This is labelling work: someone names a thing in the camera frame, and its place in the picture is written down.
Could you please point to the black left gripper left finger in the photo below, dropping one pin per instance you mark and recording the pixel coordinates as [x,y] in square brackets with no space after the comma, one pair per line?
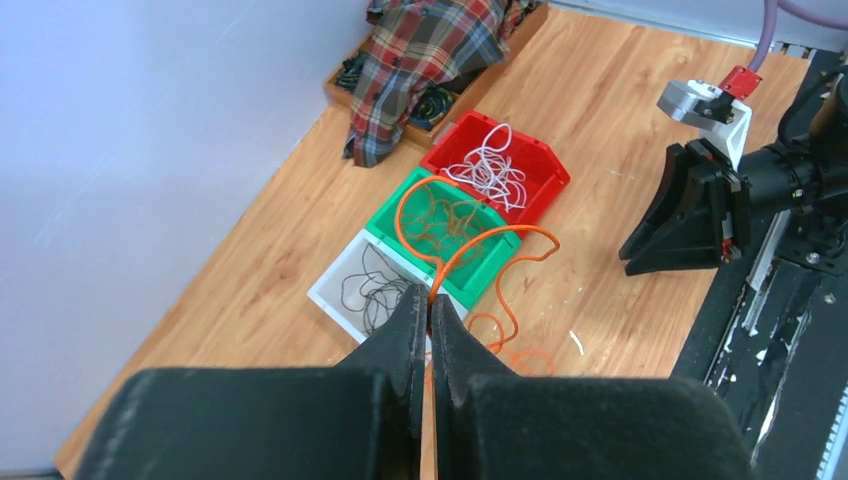
[358,419]

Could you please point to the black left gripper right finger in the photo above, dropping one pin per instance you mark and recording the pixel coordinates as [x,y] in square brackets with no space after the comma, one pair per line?
[493,423]

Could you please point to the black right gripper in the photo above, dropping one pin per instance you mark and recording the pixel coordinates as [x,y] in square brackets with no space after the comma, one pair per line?
[702,205]

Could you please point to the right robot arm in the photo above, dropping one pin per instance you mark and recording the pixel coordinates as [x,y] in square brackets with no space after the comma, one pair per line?
[807,165]

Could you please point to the white plastic bin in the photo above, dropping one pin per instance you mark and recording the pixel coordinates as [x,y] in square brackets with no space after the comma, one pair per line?
[361,288]

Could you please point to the red plastic bin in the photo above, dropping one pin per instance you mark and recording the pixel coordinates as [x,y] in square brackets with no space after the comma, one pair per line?
[517,175]

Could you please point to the green plastic bin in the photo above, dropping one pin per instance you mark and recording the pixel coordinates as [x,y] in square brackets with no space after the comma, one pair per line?
[437,220]

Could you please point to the wooden tray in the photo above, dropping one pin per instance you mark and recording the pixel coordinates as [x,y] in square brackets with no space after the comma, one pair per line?
[441,105]

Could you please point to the plaid flannel shirt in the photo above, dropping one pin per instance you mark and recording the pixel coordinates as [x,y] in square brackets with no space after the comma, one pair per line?
[416,45]

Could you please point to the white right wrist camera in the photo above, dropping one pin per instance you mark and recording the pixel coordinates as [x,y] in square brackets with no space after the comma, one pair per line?
[719,112]

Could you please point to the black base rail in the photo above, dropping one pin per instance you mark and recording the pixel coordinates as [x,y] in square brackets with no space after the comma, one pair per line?
[770,339]

